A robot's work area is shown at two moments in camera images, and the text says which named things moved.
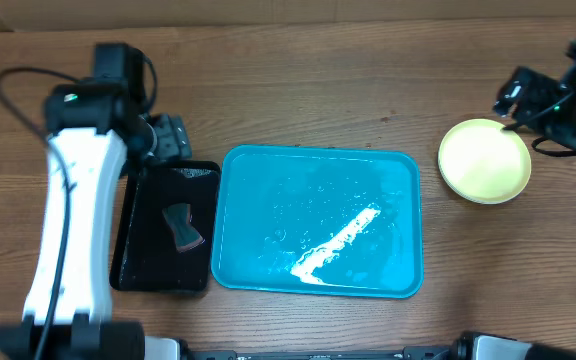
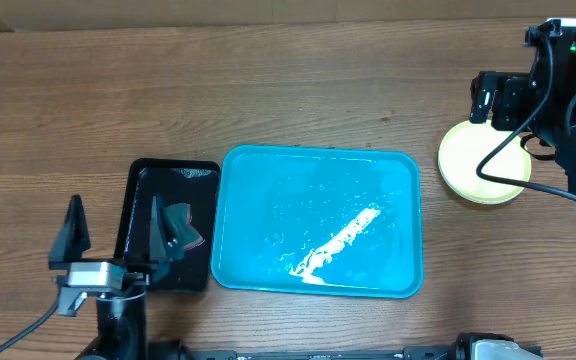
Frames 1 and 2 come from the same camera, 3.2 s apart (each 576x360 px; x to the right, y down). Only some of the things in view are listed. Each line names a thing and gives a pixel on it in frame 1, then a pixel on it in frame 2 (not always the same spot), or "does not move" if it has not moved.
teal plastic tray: x=325 y=221 does not move
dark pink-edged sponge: x=178 y=218 does not move
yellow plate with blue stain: x=483 y=163 does not move
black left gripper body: x=165 y=141 to x=136 y=268
